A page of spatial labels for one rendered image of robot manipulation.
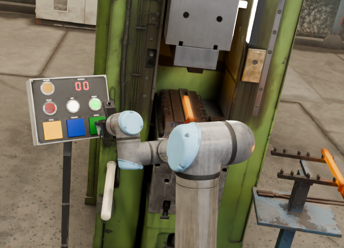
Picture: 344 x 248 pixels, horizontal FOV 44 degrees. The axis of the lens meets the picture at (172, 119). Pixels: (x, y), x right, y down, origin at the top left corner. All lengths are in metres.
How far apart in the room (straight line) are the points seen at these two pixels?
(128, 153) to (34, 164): 2.03
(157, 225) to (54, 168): 1.35
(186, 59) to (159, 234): 1.02
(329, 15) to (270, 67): 6.59
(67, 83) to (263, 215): 1.10
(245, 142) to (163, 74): 1.47
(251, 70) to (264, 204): 0.67
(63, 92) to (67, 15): 5.61
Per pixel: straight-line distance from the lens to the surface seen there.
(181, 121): 2.09
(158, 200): 2.26
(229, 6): 1.94
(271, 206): 2.22
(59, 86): 1.89
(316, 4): 8.63
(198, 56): 1.98
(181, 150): 1.02
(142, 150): 1.58
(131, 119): 1.56
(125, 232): 2.65
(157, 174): 2.16
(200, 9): 1.92
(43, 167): 3.49
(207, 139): 1.03
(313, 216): 2.26
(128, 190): 2.46
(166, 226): 2.37
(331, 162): 2.19
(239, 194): 2.55
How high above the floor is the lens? 1.88
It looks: 25 degrees down
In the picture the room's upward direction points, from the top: 8 degrees clockwise
